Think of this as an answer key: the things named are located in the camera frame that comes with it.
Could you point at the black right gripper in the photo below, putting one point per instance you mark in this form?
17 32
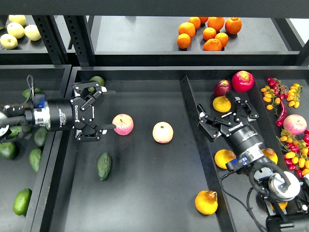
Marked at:
238 133

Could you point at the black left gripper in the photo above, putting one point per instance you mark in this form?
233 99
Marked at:
72 115

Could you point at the dark green avocado tray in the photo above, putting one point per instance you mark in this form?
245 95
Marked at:
104 162

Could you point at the yellow pear tray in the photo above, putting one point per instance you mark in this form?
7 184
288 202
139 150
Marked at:
206 202

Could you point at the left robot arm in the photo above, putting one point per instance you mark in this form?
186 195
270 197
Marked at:
31 113

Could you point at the green avocado tray corner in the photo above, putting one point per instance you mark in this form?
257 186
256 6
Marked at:
99 79

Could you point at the dark avocado tray edge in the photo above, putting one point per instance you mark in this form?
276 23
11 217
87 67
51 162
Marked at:
40 137

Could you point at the green avocado upper left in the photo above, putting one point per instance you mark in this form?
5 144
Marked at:
26 92

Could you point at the yellow pear behind wrist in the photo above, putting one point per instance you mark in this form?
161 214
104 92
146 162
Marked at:
271 154

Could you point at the green avocado lower edge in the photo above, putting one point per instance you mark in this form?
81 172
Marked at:
35 159

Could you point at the dark avocado left middle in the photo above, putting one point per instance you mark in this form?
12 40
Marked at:
15 130

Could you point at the dark avocado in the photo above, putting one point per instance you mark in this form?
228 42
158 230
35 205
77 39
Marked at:
8 150
15 130

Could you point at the dark avocado far left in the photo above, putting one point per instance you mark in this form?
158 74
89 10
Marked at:
8 150

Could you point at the pale yellow pear right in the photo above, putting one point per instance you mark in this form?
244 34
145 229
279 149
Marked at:
32 32

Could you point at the dark purple apple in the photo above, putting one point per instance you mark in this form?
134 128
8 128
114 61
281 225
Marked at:
221 88

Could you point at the bright red apple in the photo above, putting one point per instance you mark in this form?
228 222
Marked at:
242 81

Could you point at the pink red apple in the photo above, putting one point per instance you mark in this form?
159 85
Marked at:
124 124

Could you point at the orange cherry tomato cluster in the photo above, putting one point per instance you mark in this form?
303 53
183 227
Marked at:
271 97

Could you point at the red chili pepper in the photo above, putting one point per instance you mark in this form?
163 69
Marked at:
282 115

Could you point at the pale pink apple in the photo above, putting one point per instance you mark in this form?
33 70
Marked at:
162 132

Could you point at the black right tray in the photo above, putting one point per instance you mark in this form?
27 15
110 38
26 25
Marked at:
240 207

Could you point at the black tray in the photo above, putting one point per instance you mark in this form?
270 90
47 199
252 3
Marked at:
240 207
151 187
16 174

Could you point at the orange front centre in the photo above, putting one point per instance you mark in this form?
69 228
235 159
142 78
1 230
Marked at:
212 45

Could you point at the orange front right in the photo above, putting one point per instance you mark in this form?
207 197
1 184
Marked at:
223 38

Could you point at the yellow cherry tomato cluster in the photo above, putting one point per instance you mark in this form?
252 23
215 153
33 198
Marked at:
293 97

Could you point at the orange front left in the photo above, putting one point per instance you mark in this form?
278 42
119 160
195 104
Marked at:
183 41

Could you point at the pink apple right tray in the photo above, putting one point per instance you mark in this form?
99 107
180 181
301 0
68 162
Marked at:
295 124

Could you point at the orange far right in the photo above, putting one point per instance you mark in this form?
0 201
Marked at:
233 25

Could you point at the orange back large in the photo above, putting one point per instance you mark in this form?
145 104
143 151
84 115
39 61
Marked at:
216 23

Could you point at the black left tray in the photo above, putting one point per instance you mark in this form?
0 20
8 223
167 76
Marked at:
16 174

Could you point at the mixed cherry tomato pile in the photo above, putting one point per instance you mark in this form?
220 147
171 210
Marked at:
295 152

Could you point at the orange upper left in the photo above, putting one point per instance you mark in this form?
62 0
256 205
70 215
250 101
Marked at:
187 28

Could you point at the black centre tray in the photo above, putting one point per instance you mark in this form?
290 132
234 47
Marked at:
151 187

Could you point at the black metal shelf frame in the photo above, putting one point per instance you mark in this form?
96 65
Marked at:
43 10

